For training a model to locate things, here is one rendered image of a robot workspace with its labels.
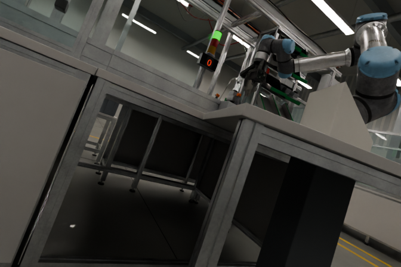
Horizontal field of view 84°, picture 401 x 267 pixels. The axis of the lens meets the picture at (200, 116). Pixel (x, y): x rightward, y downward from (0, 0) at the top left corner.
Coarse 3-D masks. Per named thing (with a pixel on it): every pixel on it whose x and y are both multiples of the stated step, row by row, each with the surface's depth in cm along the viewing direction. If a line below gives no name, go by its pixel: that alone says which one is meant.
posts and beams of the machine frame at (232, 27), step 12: (252, 0) 201; (108, 12) 146; (264, 12) 208; (228, 24) 249; (240, 24) 241; (276, 24) 219; (96, 36) 143; (312, 48) 245; (312, 72) 291; (336, 72) 271
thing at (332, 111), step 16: (320, 96) 83; (336, 96) 74; (352, 96) 71; (304, 112) 91; (320, 112) 79; (336, 112) 71; (352, 112) 71; (320, 128) 76; (336, 128) 70; (352, 128) 71; (352, 144) 70; (368, 144) 70
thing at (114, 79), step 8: (96, 72) 77; (104, 72) 77; (112, 80) 78; (120, 80) 79; (128, 80) 81; (128, 88) 81; (136, 88) 82; (144, 88) 84; (112, 96) 208; (144, 96) 86; (152, 96) 85; (160, 96) 87; (168, 104) 89; (176, 104) 90; (184, 104) 92; (184, 112) 93; (192, 112) 94; (200, 112) 96
